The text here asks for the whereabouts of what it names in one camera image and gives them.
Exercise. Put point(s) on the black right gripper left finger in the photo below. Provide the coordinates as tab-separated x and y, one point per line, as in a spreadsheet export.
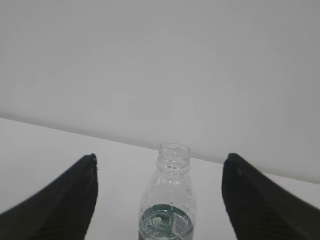
62	210

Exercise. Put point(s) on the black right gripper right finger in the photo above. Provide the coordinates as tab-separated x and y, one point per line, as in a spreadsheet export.
260	209

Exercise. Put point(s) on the clear bottle green label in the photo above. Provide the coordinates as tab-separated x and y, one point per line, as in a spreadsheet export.
168	205

